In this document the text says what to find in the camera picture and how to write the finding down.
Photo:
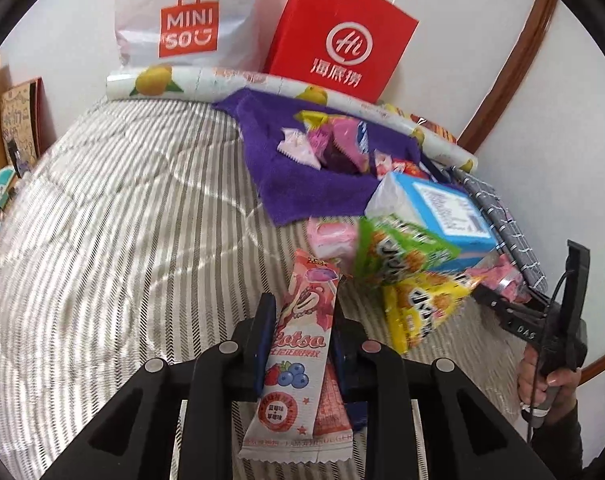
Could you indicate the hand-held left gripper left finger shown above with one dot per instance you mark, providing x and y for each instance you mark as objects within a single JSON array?
[{"x": 262, "y": 350}]

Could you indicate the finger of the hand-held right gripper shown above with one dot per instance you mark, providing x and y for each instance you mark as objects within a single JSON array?
[{"x": 497, "y": 305}]

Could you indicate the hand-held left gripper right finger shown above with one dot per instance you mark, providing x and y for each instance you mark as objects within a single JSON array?
[{"x": 345, "y": 375}]

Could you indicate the red pink snack packet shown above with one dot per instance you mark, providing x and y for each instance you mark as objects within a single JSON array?
[{"x": 332, "y": 400}]

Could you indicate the long pink berry snack packet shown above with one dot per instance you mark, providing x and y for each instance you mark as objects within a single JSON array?
[{"x": 292, "y": 360}]

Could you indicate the pink pyramid snack packet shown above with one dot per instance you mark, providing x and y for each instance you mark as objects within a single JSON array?
[{"x": 497, "y": 272}]

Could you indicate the green snack packet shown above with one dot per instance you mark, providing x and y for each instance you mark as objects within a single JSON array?
[{"x": 402, "y": 250}]

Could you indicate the red gold small packet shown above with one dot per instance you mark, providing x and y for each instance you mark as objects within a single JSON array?
[{"x": 407, "y": 169}]

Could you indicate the purple towel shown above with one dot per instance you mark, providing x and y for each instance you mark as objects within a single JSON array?
[{"x": 282, "y": 185}]

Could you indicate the white snack packet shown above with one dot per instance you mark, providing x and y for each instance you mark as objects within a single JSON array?
[{"x": 382, "y": 162}]

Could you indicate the pink yellow blue snack packet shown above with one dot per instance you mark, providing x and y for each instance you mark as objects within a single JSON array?
[{"x": 332, "y": 132}]

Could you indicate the person's right forearm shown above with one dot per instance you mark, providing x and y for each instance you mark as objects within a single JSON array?
[{"x": 562, "y": 440}]

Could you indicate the person's right hand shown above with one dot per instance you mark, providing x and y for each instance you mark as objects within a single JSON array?
[{"x": 528, "y": 375}]

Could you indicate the grey checked folded cloth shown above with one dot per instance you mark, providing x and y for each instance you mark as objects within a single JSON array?
[{"x": 512, "y": 230}]

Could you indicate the light blue box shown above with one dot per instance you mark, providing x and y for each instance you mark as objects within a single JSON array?
[{"x": 432, "y": 200}]

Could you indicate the red orange snack bag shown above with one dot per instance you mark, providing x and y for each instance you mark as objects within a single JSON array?
[{"x": 440, "y": 130}]

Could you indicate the fruit printed paper roll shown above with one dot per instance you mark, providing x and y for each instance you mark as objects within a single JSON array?
[{"x": 157, "y": 80}]

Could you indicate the white green small box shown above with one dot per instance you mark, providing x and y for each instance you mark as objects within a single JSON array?
[{"x": 2, "y": 185}]

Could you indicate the red paper bag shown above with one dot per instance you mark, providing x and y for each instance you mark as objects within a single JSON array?
[{"x": 302, "y": 35}]

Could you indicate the white plastic shopping bag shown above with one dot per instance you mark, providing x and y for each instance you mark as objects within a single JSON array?
[{"x": 232, "y": 30}]

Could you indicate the brown book with red cover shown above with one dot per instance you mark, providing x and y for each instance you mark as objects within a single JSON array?
[{"x": 20, "y": 120}]

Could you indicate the brown wooden door frame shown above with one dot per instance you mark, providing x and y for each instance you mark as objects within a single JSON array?
[{"x": 512, "y": 60}]

